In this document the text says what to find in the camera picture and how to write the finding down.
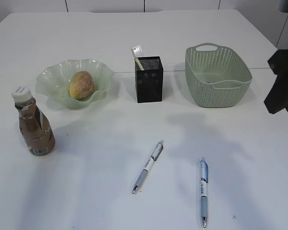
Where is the brown Nescafe coffee bottle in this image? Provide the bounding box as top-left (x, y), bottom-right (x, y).
top-left (12, 86), bottom-right (55, 156)

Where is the clear plastic ruler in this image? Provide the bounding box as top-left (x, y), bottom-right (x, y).
top-left (131, 46), bottom-right (143, 58)

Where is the black mesh pen holder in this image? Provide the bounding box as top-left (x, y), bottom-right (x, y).
top-left (135, 56), bottom-right (164, 103)

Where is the green wavy glass plate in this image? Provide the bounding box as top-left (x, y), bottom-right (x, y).
top-left (35, 59), bottom-right (114, 109)

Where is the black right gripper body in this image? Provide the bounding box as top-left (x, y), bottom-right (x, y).
top-left (267, 49), bottom-right (288, 75)

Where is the sugared bread loaf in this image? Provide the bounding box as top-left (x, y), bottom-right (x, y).
top-left (68, 71), bottom-right (95, 100)

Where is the cream ballpoint pen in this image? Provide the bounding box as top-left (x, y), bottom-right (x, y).
top-left (134, 57), bottom-right (144, 71)

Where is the green plastic woven basket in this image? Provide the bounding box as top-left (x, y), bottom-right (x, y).
top-left (185, 43), bottom-right (252, 108)

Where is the blue white gel pen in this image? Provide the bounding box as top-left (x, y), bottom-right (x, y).
top-left (199, 157), bottom-right (209, 229)

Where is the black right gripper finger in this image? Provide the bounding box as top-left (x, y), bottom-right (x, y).
top-left (264, 73), bottom-right (288, 114)

